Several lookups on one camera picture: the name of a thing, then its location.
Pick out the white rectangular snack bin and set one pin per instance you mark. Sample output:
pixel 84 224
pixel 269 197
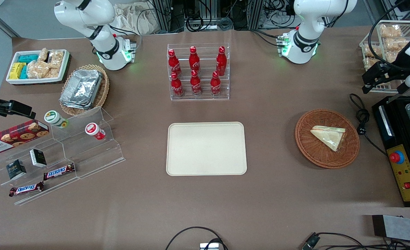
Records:
pixel 57 80

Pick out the grey flat block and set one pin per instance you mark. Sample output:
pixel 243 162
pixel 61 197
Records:
pixel 399 227

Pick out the silver connector box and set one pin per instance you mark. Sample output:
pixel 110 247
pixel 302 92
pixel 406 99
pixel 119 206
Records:
pixel 210 246

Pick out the red tartan cookie box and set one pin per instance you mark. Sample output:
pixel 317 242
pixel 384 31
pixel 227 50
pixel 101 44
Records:
pixel 14 137

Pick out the red-lidded white cup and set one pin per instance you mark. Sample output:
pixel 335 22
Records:
pixel 93 130

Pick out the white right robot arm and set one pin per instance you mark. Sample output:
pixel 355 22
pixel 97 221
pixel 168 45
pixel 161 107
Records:
pixel 107 52

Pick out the clear acrylic step shelf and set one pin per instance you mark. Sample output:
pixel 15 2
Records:
pixel 87 152

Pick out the clear fried snack bag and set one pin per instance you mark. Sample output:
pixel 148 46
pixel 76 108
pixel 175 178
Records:
pixel 391 31
pixel 396 44
pixel 372 50
pixel 371 63

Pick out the plastic-wrapped triangle sandwich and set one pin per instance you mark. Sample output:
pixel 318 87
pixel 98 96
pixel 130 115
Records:
pixel 328 136

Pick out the oval light wicker basket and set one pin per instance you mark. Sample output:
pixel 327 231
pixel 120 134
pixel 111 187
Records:
pixel 102 93

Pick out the beige cloth bag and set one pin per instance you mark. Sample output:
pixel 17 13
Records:
pixel 135 19

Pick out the aluminium frame post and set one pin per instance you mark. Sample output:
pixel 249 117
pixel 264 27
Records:
pixel 257 14
pixel 163 15

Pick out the black appliance with yellow panel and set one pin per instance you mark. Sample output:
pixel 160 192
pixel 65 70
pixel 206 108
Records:
pixel 406 173

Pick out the cream plastic tray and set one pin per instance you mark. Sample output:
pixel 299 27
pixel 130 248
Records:
pixel 205 149

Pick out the small black carton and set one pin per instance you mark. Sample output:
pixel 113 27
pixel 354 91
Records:
pixel 38 158
pixel 16 169

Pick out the aluminium frame rail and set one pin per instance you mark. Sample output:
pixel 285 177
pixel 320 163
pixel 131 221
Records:
pixel 392 8

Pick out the yellow snack packet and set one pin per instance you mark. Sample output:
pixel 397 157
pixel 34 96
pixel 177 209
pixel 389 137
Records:
pixel 16 70

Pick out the stacked aluminium foil containers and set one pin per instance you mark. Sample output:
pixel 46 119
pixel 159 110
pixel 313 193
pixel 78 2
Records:
pixel 81 88

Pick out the green-lidded white cup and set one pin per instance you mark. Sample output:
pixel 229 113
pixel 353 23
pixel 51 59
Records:
pixel 54 118

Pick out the clear rice cracker bag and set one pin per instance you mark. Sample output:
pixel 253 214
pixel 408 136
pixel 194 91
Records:
pixel 56 59
pixel 37 69
pixel 43 55

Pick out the round brown wicker basket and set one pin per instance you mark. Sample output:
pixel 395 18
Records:
pixel 312 152

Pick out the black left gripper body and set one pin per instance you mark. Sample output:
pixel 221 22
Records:
pixel 398 69

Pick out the red cola bottle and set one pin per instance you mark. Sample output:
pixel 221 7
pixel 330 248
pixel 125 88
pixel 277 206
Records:
pixel 221 62
pixel 176 86
pixel 194 60
pixel 195 85
pixel 173 64
pixel 215 85

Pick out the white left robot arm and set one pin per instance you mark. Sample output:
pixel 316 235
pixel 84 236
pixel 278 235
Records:
pixel 305 45

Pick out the clear acrylic bottle rack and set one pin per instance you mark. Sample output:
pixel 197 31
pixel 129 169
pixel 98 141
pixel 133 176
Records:
pixel 198 98

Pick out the brown Snickers bar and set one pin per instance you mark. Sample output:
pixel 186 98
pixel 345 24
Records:
pixel 26 189
pixel 59 171

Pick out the teal snack packet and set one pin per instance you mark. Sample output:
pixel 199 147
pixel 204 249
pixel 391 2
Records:
pixel 24 72
pixel 27 58

